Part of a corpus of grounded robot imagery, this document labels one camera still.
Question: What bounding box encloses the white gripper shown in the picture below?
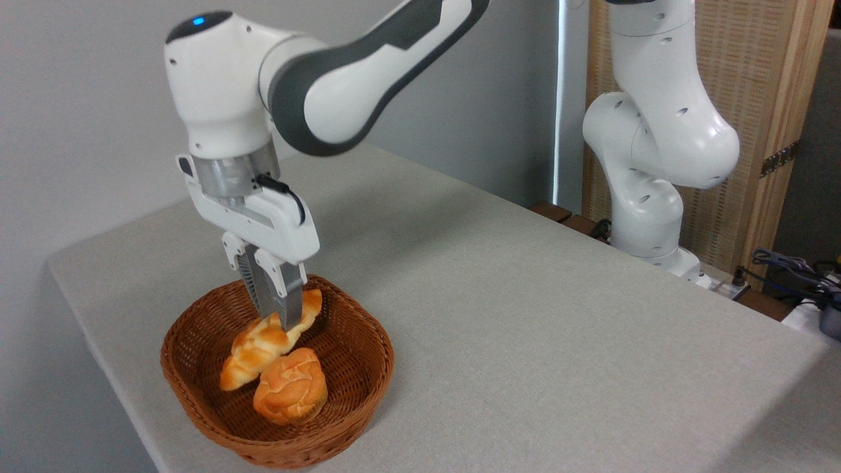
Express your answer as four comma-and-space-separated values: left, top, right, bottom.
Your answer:
175, 154, 321, 332

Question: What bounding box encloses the long braided bread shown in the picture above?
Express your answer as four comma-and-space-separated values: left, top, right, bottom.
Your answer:
219, 288, 324, 393

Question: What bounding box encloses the round knotted bread roll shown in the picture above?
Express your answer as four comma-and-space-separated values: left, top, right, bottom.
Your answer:
252, 347, 329, 426

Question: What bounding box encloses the brown wicker basket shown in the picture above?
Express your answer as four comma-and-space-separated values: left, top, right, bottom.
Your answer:
160, 274, 396, 470

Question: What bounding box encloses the metal screen hinge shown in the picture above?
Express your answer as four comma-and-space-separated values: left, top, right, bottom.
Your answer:
760, 139, 801, 179

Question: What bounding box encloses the wooden rattan screen panel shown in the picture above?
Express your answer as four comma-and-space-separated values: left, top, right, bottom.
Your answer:
582, 0, 836, 291

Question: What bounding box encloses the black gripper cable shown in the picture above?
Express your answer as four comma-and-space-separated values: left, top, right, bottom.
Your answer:
254, 173, 307, 226

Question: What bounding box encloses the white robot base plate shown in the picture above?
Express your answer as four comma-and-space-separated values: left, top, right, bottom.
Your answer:
647, 246, 751, 302

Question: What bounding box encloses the black cable bundle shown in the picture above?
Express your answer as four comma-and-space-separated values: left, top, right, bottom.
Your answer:
731, 247, 841, 311

